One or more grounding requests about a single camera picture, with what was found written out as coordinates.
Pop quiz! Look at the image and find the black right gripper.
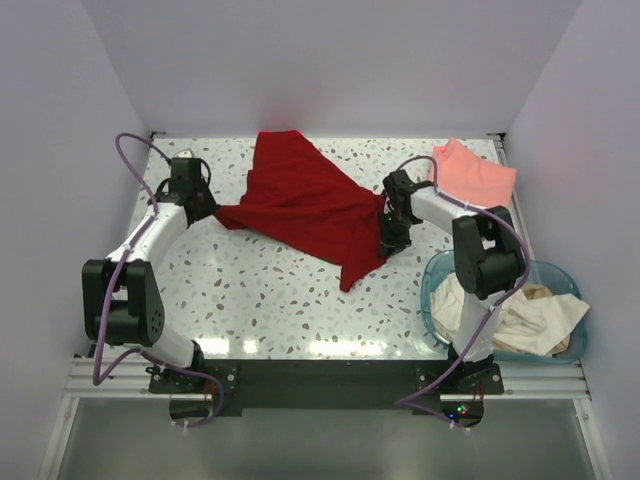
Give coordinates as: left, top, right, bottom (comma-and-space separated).
376, 210, 417, 259

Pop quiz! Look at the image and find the red t shirt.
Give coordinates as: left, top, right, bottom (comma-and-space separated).
214, 131, 386, 292

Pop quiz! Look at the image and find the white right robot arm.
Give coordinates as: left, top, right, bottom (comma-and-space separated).
378, 170, 531, 393

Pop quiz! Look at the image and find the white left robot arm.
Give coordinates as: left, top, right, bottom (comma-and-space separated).
81, 157, 218, 392

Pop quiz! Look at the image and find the folded salmon pink t shirt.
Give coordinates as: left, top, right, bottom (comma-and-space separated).
432, 138, 516, 207

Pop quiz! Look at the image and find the teal plastic laundry basket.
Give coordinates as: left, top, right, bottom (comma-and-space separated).
421, 251, 590, 364

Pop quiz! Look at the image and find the cream t shirt in basket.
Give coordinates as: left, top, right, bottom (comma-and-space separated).
430, 274, 590, 357

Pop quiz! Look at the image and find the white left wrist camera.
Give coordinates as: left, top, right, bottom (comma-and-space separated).
171, 148, 197, 160

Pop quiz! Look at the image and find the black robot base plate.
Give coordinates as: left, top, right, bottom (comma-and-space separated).
146, 358, 504, 426

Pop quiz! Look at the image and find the aluminium frame rail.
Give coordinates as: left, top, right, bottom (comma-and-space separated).
63, 355, 592, 399

